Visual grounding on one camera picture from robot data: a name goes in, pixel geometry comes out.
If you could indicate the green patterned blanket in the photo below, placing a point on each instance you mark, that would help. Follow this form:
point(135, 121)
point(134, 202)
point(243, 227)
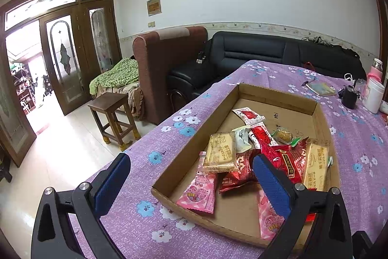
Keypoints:
point(115, 74)

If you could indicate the wall socket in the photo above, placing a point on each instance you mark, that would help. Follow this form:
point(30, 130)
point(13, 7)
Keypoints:
point(151, 24)

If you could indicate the red snack packet with figure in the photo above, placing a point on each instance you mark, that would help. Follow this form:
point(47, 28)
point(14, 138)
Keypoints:
point(288, 162)

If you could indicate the wooden glass door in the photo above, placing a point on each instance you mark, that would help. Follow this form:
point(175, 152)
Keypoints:
point(78, 64)

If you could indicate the green candy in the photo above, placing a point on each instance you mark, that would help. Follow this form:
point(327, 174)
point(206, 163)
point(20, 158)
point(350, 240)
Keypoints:
point(283, 134)

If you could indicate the pink cartoon snack packet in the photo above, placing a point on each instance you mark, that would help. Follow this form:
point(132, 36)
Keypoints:
point(198, 192)
point(268, 219)

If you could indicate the wooden stool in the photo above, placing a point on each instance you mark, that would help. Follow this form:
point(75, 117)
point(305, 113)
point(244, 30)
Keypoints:
point(109, 101)

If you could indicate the purple floral tablecloth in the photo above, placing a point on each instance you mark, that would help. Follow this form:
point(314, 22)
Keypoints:
point(348, 155)

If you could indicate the black pen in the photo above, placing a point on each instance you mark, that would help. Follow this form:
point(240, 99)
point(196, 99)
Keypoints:
point(304, 83)

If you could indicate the red foil snack packet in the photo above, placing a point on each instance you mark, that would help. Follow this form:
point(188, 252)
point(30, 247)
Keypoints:
point(233, 183)

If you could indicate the dark clothes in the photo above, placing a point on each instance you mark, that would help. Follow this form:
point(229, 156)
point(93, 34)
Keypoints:
point(333, 45)

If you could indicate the white plastic jar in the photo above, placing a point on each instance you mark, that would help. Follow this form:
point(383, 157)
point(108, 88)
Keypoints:
point(374, 95)

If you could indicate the black cup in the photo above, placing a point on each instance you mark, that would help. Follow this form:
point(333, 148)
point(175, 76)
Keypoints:
point(348, 99)

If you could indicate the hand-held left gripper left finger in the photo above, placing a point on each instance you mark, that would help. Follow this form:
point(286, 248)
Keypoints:
point(112, 183)

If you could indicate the cluttered storage shelf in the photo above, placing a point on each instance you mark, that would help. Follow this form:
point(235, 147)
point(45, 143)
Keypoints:
point(24, 89)

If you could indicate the beige cloth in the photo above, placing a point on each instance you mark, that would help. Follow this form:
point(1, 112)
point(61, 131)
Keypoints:
point(136, 101)

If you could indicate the wooden glass cabinet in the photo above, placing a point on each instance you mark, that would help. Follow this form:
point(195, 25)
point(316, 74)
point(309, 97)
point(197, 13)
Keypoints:
point(382, 34)

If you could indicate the shallow cardboard box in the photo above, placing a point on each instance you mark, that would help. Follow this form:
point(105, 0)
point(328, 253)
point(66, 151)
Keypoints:
point(236, 210)

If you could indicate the yellow green notebook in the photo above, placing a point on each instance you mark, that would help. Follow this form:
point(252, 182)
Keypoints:
point(322, 89)

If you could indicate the white and red snack packet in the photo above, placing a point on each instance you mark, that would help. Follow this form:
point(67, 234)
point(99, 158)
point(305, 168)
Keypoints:
point(248, 115)
point(262, 136)

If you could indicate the dark red shiny snack packet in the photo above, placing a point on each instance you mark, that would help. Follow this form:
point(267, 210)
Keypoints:
point(242, 166)

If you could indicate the small wall plaque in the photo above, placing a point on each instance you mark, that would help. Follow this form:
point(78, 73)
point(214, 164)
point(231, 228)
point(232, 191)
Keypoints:
point(153, 6)

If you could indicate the yellow cracker packet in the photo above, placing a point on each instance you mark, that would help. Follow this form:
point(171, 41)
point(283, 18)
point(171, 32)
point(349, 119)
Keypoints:
point(315, 168)
point(219, 152)

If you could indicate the brown armchair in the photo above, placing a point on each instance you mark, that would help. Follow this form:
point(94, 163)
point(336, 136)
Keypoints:
point(160, 64)

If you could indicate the black leather sofa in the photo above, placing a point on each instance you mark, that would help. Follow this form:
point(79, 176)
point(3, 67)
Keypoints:
point(242, 49)

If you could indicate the small black device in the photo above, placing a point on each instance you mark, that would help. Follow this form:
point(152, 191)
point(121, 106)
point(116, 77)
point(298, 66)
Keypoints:
point(201, 57)

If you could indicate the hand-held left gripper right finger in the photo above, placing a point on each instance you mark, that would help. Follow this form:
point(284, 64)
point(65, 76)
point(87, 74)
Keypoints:
point(271, 183)

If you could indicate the pale grey snack packet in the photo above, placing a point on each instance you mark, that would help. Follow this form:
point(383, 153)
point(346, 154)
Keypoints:
point(242, 139)

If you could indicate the pink thermos bottle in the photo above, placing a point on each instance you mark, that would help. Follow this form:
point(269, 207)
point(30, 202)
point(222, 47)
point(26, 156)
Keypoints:
point(376, 71)

